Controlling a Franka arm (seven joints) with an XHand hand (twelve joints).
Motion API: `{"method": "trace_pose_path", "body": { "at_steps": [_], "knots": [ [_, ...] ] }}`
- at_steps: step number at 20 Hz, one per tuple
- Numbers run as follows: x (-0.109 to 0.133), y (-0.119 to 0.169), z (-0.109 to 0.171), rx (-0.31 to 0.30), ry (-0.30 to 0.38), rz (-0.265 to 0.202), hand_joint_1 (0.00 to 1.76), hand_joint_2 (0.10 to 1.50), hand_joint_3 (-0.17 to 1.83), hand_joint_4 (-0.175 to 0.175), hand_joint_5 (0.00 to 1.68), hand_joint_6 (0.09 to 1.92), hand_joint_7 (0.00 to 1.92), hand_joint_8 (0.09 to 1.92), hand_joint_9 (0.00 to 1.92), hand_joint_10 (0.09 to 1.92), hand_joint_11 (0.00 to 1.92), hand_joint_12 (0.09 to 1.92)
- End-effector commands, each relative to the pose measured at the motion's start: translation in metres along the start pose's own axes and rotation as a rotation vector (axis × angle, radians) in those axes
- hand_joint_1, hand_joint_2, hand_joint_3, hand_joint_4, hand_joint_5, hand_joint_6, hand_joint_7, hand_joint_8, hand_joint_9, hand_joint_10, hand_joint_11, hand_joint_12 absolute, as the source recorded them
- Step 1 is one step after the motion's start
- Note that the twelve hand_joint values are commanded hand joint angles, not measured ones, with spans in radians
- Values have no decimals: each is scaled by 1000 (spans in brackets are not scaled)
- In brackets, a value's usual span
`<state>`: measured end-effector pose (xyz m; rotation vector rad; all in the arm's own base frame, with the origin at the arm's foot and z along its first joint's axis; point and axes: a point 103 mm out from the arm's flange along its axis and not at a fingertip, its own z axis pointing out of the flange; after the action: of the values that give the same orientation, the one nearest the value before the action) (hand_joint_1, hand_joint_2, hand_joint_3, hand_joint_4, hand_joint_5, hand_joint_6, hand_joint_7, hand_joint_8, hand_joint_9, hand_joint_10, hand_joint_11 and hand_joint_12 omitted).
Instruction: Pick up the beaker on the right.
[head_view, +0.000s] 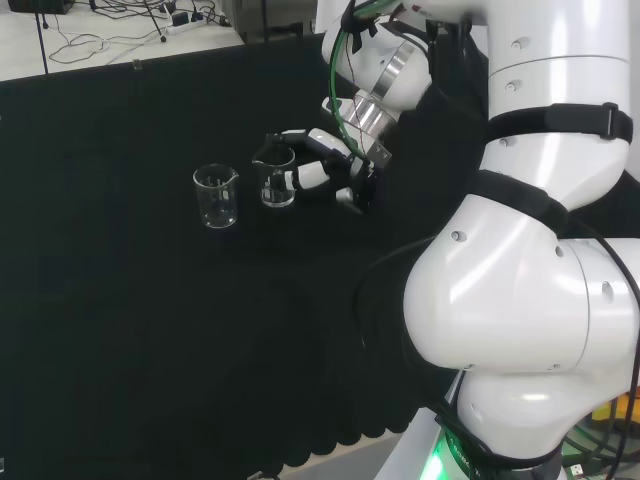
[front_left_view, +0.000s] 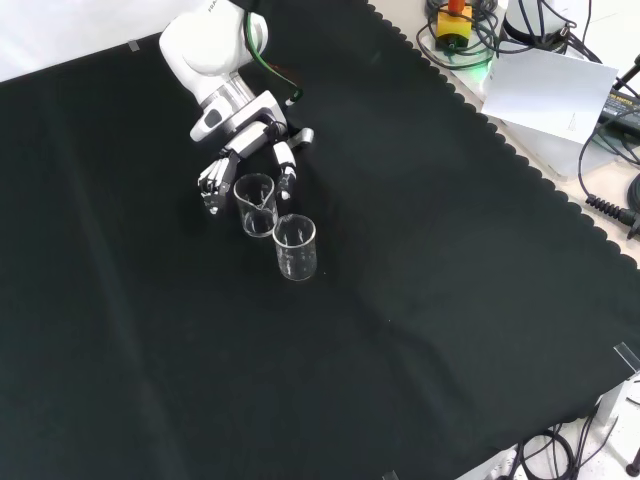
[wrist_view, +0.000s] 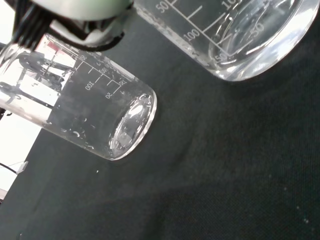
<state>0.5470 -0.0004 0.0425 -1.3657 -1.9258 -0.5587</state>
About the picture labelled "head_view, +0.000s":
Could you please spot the black bench cloth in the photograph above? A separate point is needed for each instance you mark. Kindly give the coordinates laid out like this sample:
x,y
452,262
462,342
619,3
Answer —
x,y
125,300

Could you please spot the black box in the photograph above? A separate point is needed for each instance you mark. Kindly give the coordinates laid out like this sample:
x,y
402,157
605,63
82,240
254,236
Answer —
x,y
42,6

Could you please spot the white power strip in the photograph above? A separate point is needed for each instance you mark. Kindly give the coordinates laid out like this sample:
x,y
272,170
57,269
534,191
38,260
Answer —
x,y
186,26

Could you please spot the clear glass beaker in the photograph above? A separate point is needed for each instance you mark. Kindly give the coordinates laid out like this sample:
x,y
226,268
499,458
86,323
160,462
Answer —
x,y
217,210
277,192

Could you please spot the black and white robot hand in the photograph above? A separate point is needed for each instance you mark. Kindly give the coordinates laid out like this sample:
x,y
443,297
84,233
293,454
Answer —
x,y
367,175

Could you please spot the clear tape piece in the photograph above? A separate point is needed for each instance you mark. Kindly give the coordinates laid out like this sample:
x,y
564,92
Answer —
x,y
135,64

